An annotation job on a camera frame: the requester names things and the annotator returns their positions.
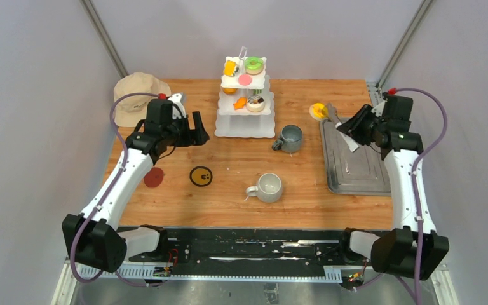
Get yellow cake slice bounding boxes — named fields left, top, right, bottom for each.
left=223, top=60, right=240, bottom=77

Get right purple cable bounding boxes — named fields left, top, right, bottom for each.
left=389, top=87, right=449, bottom=305

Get white three-tier dessert stand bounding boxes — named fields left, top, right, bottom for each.
left=215, top=46, right=275, bottom=138

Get green frosted donut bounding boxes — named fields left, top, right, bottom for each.
left=244, top=57, right=264, bottom=75

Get red round coaster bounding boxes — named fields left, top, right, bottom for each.
left=143, top=167, right=165, bottom=188

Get white chocolate donut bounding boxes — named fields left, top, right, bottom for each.
left=246, top=95, right=266, bottom=113

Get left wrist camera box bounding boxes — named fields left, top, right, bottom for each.
left=167, top=92, right=186, bottom=119

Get orange fish-shaped pastry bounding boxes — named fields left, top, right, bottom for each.
left=233, top=97, right=248, bottom=111

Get yellow frosted donut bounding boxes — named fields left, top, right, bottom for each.
left=309, top=103, right=329, bottom=121

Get metal serving tray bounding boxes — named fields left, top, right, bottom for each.
left=320, top=120, right=391, bottom=196

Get black yellow smiley coaster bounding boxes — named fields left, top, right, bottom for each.
left=189, top=166, right=213, bottom=187

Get white ceramic mug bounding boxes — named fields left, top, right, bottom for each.
left=245, top=173, right=283, bottom=203

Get pink round macaron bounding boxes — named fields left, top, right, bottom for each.
left=238, top=74, right=253, bottom=86

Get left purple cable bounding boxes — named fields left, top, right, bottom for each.
left=69, top=92, right=169, bottom=288

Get beige bucket hat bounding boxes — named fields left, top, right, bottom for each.
left=114, top=72, right=172, bottom=128

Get dark grey ceramic mug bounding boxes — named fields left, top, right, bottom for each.
left=271, top=125, right=303, bottom=154

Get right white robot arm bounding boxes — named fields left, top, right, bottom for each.
left=337, top=105, right=449, bottom=280

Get purple cable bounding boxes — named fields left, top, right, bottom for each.
left=69, top=92, right=169, bottom=288
left=389, top=87, right=449, bottom=305

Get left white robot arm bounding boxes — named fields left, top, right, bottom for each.
left=62, top=93, right=210, bottom=273

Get orange cupcake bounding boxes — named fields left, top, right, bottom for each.
left=221, top=87, right=238, bottom=95

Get metal tongs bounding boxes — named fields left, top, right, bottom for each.
left=325, top=103, right=360, bottom=153

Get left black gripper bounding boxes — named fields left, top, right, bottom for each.
left=163, top=111, right=209, bottom=148

